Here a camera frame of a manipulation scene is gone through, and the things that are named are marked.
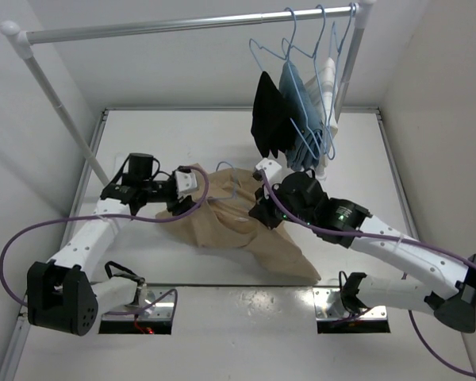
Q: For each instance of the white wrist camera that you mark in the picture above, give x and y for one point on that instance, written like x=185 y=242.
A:
x=186 y=182
x=269 y=169

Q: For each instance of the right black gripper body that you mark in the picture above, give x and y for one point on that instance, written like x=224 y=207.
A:
x=272 y=213

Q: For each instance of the metal base plate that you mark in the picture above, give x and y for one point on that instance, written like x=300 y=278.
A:
x=156 y=304
x=329 y=308

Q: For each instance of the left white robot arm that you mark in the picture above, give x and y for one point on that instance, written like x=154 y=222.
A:
x=60 y=295

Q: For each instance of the beige t shirt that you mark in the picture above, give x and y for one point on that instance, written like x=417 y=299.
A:
x=227 y=225

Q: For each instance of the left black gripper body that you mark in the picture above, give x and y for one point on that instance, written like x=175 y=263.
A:
x=159 y=191

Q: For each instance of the light blue wire hanger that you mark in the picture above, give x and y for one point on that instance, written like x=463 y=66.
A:
x=213 y=178

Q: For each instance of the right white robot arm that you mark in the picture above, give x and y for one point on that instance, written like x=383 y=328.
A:
x=437 y=283

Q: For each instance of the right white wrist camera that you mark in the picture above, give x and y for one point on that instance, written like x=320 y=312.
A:
x=269 y=169

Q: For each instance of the blue wire hanger with white cloth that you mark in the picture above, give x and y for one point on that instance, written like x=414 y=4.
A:
x=336 y=48

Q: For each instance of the black hanging garment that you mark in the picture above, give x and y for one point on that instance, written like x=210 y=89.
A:
x=271 y=128

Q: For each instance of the blue hanging garment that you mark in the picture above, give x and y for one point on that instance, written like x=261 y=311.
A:
x=306 y=151

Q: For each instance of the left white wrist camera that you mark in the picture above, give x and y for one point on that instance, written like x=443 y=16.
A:
x=186 y=182

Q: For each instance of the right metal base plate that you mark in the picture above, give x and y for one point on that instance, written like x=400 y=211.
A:
x=329 y=308

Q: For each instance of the white clothes rack frame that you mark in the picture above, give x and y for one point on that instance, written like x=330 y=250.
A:
x=22 y=41

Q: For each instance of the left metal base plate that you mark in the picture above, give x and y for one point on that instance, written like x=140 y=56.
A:
x=156 y=304

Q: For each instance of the white hanging garment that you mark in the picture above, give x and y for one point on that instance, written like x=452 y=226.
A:
x=319 y=88

